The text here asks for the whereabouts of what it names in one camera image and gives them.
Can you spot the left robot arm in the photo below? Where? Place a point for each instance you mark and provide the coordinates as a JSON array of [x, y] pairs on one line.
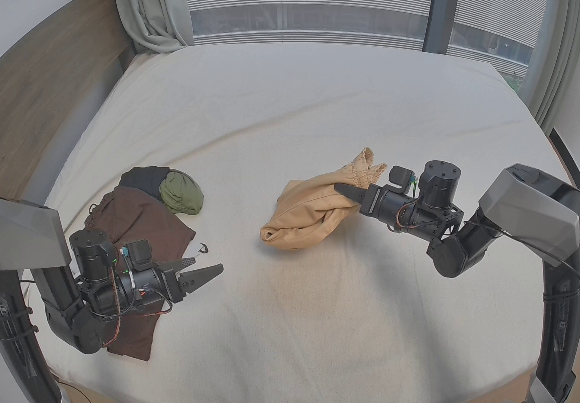
[[27, 233]]

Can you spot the brown shorts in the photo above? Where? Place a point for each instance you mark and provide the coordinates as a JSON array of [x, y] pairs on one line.
[[145, 224]]

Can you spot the bed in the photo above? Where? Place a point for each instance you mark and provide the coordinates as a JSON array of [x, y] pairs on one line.
[[317, 97]]

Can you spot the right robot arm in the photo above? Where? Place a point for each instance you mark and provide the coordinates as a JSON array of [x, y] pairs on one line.
[[525, 206]]

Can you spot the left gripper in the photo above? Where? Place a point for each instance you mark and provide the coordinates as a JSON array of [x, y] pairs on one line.
[[152, 285]]

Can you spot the black garment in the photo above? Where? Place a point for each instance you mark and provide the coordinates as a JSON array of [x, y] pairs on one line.
[[142, 181]]

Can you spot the green garment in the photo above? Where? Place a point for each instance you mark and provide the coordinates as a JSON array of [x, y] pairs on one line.
[[181, 195]]

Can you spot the tan shorts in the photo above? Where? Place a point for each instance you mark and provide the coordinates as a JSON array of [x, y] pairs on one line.
[[308, 210]]

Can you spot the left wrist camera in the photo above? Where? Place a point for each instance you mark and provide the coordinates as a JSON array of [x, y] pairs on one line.
[[137, 254]]

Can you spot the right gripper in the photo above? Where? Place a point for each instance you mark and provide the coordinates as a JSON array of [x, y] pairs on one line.
[[389, 206]]

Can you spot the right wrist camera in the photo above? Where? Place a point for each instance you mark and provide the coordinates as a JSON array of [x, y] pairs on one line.
[[401, 176]]

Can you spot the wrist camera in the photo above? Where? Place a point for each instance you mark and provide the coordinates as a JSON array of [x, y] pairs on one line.
[[137, 254], [401, 176]]

